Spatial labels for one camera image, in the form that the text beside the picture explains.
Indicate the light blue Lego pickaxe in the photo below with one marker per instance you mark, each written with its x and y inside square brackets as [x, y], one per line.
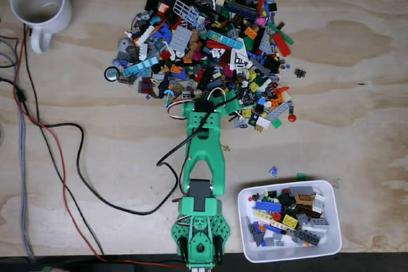
[169, 93]

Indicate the white square Lego plate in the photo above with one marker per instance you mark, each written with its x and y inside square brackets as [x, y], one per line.
[263, 122]

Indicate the dark brown Lego brick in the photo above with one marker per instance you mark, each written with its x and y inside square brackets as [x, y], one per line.
[304, 210]

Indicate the tan Lego brick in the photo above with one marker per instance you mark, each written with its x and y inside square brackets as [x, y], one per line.
[304, 198]

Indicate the black Lego grille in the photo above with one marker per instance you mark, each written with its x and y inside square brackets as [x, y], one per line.
[299, 73]

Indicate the white plastic bin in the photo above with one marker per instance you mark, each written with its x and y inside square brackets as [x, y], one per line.
[287, 254]

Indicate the dark grey Lego plate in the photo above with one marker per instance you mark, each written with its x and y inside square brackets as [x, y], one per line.
[307, 237]

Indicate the white Lego lattice window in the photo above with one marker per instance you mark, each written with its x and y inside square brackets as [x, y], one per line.
[177, 4]

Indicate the white printed Lego panel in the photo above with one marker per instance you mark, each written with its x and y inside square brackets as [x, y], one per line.
[238, 58]

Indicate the black camera circuit board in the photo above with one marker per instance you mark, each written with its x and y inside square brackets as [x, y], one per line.
[246, 96]

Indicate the black Lego brick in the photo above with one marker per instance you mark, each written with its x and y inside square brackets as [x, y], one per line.
[272, 7]

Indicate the red-orange Lego piece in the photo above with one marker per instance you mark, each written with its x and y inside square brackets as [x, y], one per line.
[280, 90]

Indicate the grey Lego dish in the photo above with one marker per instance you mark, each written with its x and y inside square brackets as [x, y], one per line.
[124, 44]

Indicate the dark grey Lego brick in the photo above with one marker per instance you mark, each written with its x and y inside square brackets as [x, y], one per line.
[301, 190]

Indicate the yellow Lego brick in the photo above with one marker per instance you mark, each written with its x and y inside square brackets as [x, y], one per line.
[254, 86]
[290, 221]

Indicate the pink round Lego piece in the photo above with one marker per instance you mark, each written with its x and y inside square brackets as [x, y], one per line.
[261, 20]

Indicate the green square Lego plate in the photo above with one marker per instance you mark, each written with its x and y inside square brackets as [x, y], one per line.
[276, 123]

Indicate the orange Lego flame piece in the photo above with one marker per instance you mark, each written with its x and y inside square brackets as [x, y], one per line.
[178, 100]

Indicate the grey long Lego plate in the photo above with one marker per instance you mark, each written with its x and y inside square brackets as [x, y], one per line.
[277, 111]

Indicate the dark blue long Lego plate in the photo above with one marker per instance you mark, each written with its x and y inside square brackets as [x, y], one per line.
[240, 10]

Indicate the red round Lego piece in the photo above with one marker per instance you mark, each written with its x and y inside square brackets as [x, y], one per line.
[291, 118]
[273, 218]

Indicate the red long Lego plate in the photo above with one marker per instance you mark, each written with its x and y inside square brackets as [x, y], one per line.
[281, 44]

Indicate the light grey Lego brick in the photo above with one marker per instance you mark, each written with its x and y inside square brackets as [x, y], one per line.
[318, 203]

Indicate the small green Lego piece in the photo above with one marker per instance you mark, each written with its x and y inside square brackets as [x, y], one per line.
[301, 176]

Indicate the dark tile with yellow letter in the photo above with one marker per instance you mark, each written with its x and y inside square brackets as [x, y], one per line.
[253, 120]

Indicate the tan Lego claw piece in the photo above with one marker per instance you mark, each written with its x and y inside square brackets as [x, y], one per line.
[259, 129]

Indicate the black white printed Lego tile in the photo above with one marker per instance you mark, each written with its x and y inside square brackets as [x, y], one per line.
[186, 94]

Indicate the black Lego piece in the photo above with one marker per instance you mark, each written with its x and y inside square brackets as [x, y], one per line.
[285, 200]

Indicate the white ceramic mug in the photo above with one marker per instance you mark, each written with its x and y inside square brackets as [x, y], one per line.
[62, 17]

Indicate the light blue long Lego brick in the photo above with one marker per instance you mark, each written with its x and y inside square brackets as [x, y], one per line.
[140, 66]

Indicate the dark grey Lego slope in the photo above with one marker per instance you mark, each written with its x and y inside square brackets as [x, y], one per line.
[259, 239]

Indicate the large grey Lego plate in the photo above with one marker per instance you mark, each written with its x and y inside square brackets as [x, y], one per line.
[180, 39]

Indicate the yellow long Lego plate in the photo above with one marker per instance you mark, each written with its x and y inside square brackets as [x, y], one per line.
[263, 213]

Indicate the grey Lego wedge plate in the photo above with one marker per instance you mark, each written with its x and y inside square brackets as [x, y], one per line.
[266, 44]

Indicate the small blue Lego piece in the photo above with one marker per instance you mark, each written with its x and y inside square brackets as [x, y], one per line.
[273, 171]

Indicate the gold Lego weapon piece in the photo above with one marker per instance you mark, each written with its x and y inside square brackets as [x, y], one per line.
[227, 147]

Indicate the grey Lego wheel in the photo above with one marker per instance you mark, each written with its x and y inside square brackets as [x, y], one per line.
[111, 74]

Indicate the orange Lego brick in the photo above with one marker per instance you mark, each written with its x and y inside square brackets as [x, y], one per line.
[250, 32]

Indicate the green long Lego plate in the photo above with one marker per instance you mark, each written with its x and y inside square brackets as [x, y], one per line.
[287, 39]

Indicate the gold square Lego tile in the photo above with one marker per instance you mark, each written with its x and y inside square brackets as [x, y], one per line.
[178, 88]

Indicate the light blue printed Lego piece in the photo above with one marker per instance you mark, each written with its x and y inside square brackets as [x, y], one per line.
[226, 40]

